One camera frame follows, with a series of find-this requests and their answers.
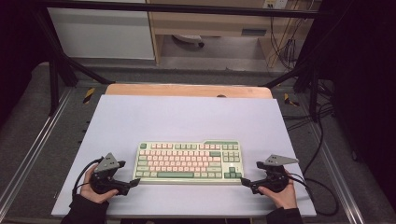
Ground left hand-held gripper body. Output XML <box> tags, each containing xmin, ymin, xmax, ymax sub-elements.
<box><xmin>90</xmin><ymin>152</ymin><xmax>127</xmax><ymax>196</ymax></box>

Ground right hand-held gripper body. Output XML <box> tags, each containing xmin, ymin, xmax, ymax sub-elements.
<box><xmin>256</xmin><ymin>154</ymin><xmax>299</xmax><ymax>193</ymax></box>

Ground green and cream keyboard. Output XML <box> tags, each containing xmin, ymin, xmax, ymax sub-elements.
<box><xmin>133</xmin><ymin>139</ymin><xmax>246</xmax><ymax>186</ymax></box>

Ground person's right hand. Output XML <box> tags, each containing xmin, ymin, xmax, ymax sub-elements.
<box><xmin>258</xmin><ymin>170</ymin><xmax>299</xmax><ymax>210</ymax></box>

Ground person's left hand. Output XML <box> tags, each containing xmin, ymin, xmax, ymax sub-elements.
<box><xmin>79</xmin><ymin>164</ymin><xmax>120</xmax><ymax>204</ymax></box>

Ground black metal stand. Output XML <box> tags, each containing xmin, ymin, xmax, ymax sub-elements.
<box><xmin>31</xmin><ymin>6</ymin><xmax>116</xmax><ymax>118</ymax></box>
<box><xmin>262</xmin><ymin>59</ymin><xmax>323</xmax><ymax>123</ymax></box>

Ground wooden table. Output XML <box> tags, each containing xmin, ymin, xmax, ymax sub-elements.
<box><xmin>105</xmin><ymin>82</ymin><xmax>275</xmax><ymax>100</ymax></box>

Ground dark curtain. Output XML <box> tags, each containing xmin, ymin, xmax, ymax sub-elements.
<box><xmin>320</xmin><ymin>0</ymin><xmax>396</xmax><ymax>214</ymax></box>
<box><xmin>0</xmin><ymin>0</ymin><xmax>52</xmax><ymax>129</ymax></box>

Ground white cabinet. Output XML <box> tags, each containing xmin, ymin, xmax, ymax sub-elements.
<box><xmin>47</xmin><ymin>0</ymin><xmax>156</xmax><ymax>61</ymax></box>

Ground office chair base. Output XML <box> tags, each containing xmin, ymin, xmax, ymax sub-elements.
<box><xmin>172</xmin><ymin>34</ymin><xmax>205</xmax><ymax>49</ymax></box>

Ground light wooden desk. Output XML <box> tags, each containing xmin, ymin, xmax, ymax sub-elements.
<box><xmin>146</xmin><ymin>0</ymin><xmax>322</xmax><ymax>68</ymax></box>

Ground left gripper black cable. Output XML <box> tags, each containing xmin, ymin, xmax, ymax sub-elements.
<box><xmin>71</xmin><ymin>157</ymin><xmax>105</xmax><ymax>200</ymax></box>

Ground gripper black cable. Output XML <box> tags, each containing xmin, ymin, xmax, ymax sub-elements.
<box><xmin>71</xmin><ymin>157</ymin><xmax>105</xmax><ymax>200</ymax></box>
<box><xmin>286</xmin><ymin>172</ymin><xmax>340</xmax><ymax>217</ymax></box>

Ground aluminium rail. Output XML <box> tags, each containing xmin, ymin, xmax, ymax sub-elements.
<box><xmin>0</xmin><ymin>88</ymin><xmax>75</xmax><ymax>213</ymax></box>
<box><xmin>306</xmin><ymin>115</ymin><xmax>366</xmax><ymax>224</ymax></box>

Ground black floor cables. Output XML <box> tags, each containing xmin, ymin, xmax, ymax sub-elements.
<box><xmin>281</xmin><ymin>78</ymin><xmax>336</xmax><ymax>176</ymax></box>

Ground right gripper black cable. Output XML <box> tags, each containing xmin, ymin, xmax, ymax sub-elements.
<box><xmin>286</xmin><ymin>172</ymin><xmax>340</xmax><ymax>217</ymax></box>

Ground hanging cable bundle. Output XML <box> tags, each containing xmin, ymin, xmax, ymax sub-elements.
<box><xmin>269</xmin><ymin>12</ymin><xmax>301</xmax><ymax>70</ymax></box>

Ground white wall socket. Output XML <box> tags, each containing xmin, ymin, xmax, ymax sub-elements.
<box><xmin>262</xmin><ymin>0</ymin><xmax>290</xmax><ymax>10</ymax></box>

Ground black metal frame bar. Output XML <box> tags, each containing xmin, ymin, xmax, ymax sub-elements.
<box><xmin>36</xmin><ymin>1</ymin><xmax>330</xmax><ymax>20</ymax></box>

